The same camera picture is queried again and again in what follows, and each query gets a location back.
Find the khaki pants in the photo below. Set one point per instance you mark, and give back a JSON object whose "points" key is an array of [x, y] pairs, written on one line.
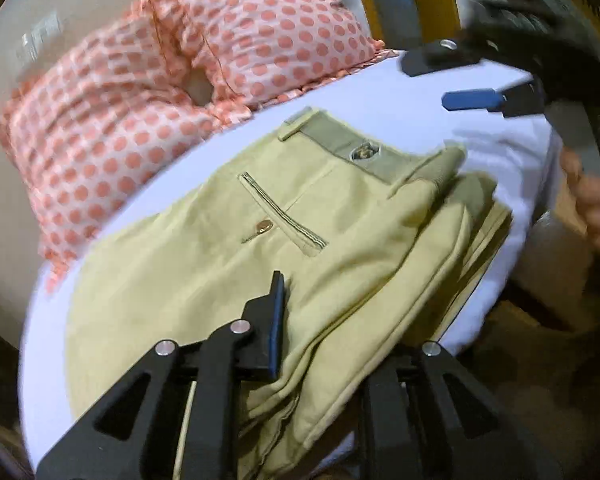
{"points": [[300, 270]]}

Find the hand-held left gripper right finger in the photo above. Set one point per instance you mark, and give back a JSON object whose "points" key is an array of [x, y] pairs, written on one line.
{"points": [[432, 385]]}

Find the orange polka dot pillow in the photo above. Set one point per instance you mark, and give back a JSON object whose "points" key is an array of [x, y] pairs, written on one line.
{"points": [[145, 105]]}

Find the person's right hand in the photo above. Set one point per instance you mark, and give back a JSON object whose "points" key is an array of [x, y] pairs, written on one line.
{"points": [[592, 200]]}

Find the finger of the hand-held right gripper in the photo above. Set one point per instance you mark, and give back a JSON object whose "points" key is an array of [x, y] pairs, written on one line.
{"points": [[472, 100], [432, 57]]}

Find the white bed sheet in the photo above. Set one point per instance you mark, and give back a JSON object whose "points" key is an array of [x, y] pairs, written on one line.
{"points": [[490, 150]]}

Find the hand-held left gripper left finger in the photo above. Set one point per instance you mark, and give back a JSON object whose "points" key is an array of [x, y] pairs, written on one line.
{"points": [[276, 316]]}

